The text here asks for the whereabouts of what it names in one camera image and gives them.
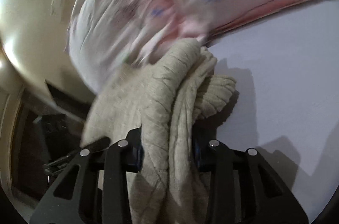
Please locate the dark bedside furniture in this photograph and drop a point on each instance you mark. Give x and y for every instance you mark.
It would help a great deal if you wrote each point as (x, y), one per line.
(45, 130)

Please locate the pink pillow with tree print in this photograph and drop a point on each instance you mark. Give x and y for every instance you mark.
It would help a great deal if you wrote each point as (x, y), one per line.
(103, 34)

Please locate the lavender bed sheet mattress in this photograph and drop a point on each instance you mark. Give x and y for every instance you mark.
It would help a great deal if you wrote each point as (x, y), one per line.
(286, 69)

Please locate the beige cable knit sweater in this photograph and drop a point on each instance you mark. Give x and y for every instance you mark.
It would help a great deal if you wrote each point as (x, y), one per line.
(164, 100)

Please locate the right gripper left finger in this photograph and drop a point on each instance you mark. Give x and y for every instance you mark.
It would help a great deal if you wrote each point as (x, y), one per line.
(93, 186)

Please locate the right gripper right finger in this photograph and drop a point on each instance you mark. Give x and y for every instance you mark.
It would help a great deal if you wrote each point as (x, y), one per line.
(244, 188)

